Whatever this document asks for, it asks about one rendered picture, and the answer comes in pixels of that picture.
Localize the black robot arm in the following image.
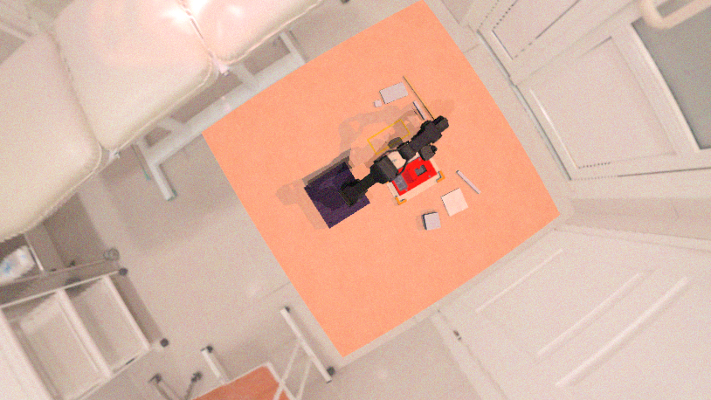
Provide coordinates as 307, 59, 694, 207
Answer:
337, 115, 449, 208

